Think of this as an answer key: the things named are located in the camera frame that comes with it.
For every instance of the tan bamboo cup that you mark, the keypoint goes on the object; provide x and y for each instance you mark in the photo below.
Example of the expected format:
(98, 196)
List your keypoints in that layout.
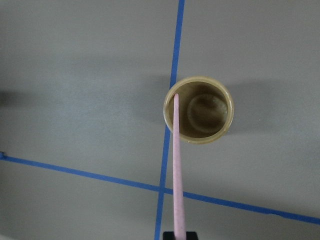
(206, 109)

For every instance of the pink chopstick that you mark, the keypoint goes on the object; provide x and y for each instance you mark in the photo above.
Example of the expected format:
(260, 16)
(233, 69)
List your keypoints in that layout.
(178, 199)

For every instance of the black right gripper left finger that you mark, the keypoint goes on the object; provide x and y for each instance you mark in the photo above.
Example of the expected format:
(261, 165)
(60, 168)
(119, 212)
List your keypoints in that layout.
(168, 235)

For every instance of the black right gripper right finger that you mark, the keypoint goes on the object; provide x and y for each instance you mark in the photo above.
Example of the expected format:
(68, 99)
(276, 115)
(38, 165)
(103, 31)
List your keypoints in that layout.
(191, 235)

